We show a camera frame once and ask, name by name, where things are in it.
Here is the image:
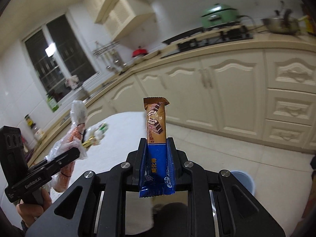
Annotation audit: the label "blue plastic bucket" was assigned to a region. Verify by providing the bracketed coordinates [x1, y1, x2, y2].
[231, 170, 255, 196]

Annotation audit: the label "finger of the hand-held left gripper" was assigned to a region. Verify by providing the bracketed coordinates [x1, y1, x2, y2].
[28, 148, 81, 178]

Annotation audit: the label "clear plastic bag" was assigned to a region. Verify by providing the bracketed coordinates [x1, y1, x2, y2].
[86, 127, 105, 146]

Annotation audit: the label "brown blue wafer bar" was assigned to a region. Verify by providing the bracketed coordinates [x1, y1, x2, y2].
[139, 96, 176, 198]

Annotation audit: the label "pink plastic bag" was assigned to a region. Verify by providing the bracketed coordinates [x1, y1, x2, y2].
[44, 100, 88, 193]

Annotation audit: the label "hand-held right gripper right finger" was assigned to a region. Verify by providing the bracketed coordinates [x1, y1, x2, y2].
[167, 136, 287, 237]

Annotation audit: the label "cream lower cabinets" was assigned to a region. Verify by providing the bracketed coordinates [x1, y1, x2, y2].
[84, 43, 316, 153]

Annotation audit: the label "white terry towel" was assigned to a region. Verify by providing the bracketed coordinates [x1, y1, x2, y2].
[49, 112, 158, 237]

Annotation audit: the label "glass jar white lid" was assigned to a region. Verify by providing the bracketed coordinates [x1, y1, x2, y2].
[33, 127, 46, 142]

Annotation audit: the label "steel wall utensil rack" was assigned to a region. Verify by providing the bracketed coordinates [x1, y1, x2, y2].
[92, 41, 121, 57]

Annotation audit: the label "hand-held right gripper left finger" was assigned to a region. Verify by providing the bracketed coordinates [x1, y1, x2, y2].
[25, 138, 148, 237]

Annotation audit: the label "green electric pot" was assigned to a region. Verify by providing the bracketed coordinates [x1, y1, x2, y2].
[200, 4, 241, 29]

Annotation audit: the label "steel cooking pot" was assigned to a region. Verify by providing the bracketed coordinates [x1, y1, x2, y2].
[262, 1, 300, 35]

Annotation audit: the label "green detergent bottle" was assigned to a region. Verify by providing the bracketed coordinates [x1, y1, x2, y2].
[46, 94, 60, 113]

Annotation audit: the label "red floral carton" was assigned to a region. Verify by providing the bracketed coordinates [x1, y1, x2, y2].
[97, 122, 109, 135]

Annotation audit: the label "black induction cooker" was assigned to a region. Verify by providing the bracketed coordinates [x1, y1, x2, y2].
[162, 28, 206, 45]

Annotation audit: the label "person's left hand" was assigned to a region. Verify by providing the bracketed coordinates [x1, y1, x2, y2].
[16, 188, 53, 233]

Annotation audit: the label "cream cabinets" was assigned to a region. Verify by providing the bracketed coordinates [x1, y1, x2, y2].
[95, 0, 129, 23]
[84, 43, 316, 153]

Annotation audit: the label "cream lattice door cabinet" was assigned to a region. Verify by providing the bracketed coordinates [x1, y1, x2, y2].
[104, 0, 155, 40]

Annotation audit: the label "cream upper cabinets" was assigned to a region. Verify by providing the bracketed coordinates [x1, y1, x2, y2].
[95, 0, 129, 23]

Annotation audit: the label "yellow package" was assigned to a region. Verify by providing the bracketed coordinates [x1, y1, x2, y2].
[299, 15, 316, 35]

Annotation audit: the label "white framed window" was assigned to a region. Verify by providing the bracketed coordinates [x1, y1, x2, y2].
[21, 13, 98, 104]

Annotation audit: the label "black gas stove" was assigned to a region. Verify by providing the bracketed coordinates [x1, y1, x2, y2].
[178, 27, 255, 53]

